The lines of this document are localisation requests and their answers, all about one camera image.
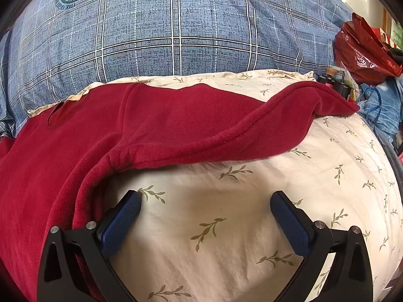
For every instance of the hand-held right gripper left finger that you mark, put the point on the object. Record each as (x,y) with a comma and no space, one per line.
(121,226)

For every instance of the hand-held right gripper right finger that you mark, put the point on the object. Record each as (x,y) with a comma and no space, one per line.
(292,226)

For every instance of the red fleece garment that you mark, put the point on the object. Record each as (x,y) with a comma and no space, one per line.
(157,125)

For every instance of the cream leaf-print quilt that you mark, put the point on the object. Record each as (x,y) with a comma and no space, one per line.
(220,195)

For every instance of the small dark box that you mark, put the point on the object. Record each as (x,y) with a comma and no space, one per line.
(335,83)

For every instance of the blue plastic bag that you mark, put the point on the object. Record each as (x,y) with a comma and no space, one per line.
(384,100)

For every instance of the dark cloth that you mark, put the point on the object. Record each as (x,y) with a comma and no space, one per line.
(395,55)

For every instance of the blue plaid duvet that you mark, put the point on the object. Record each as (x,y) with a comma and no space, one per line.
(157,22)

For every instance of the red cardboard box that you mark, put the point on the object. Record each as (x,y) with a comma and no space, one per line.
(379,34)

